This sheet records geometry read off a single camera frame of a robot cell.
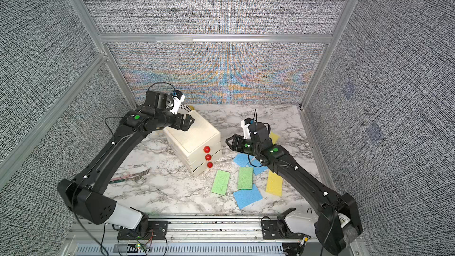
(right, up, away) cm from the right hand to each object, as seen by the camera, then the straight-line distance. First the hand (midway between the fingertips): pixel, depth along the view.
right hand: (229, 137), depth 77 cm
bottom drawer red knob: (-10, -15, +11) cm, 21 cm away
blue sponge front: (+7, -28, +4) cm, 30 cm away
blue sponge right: (+11, -11, -9) cm, 18 cm away
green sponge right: (+8, -21, +9) cm, 24 cm away
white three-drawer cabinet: (-13, -4, -2) cm, 13 cm away
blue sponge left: (+7, -13, +17) cm, 23 cm away
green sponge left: (-4, -23, +9) cm, 25 cm away
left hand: (-18, +10, -1) cm, 20 cm away
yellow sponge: (+22, -24, +10) cm, 34 cm away
